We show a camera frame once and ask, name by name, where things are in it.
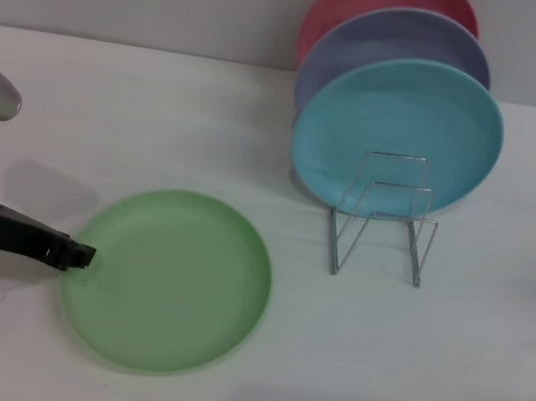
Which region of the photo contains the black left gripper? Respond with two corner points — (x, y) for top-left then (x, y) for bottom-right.
(0, 202), (103, 277)

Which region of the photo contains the green round plate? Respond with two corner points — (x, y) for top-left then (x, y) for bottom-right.
(45, 174), (284, 392)

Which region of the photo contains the metal wire plate rack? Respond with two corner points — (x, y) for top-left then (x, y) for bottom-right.
(319, 144), (449, 292)

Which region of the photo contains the purple round plate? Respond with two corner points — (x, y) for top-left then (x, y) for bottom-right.
(290, 0), (501, 142)

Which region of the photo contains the light blue round plate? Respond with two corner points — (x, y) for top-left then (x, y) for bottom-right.
(281, 41), (515, 237)

